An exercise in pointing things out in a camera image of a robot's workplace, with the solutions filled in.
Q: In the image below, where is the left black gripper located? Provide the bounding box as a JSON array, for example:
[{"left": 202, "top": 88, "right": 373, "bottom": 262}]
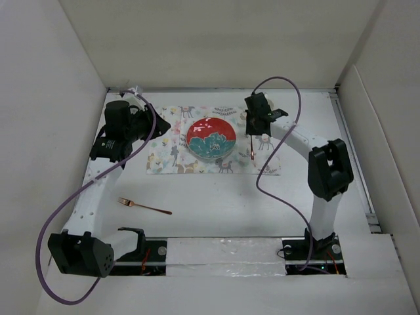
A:
[{"left": 125, "top": 104, "right": 169, "bottom": 142}]

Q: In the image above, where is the animal print cloth placemat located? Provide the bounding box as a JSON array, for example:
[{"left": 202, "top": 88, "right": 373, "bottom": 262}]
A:
[{"left": 146, "top": 106, "right": 279, "bottom": 175}]

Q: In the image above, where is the copper spoon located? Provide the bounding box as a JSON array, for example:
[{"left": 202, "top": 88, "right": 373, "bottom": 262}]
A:
[{"left": 249, "top": 135, "right": 255, "bottom": 161}]

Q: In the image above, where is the red and teal plate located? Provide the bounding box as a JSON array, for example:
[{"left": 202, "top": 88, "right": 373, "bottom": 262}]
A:
[{"left": 185, "top": 117, "right": 237, "bottom": 160}]

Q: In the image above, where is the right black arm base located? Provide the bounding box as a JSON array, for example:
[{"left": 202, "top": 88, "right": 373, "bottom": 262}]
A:
[{"left": 276, "top": 231, "right": 347, "bottom": 276}]

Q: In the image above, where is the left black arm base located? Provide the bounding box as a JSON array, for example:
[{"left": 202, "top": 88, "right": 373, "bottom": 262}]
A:
[{"left": 110, "top": 228, "right": 167, "bottom": 276}]

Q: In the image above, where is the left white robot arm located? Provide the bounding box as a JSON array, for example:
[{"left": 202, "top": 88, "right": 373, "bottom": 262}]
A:
[{"left": 48, "top": 100, "right": 171, "bottom": 278}]

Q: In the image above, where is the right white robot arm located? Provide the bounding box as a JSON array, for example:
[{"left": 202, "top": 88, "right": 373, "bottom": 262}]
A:
[{"left": 245, "top": 92, "right": 354, "bottom": 259}]

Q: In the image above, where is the copper fork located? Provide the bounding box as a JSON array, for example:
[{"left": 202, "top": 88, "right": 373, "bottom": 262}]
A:
[{"left": 117, "top": 197, "right": 173, "bottom": 215}]

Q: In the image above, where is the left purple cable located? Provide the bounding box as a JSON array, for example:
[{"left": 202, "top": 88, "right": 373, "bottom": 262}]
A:
[{"left": 35, "top": 91, "right": 158, "bottom": 306}]

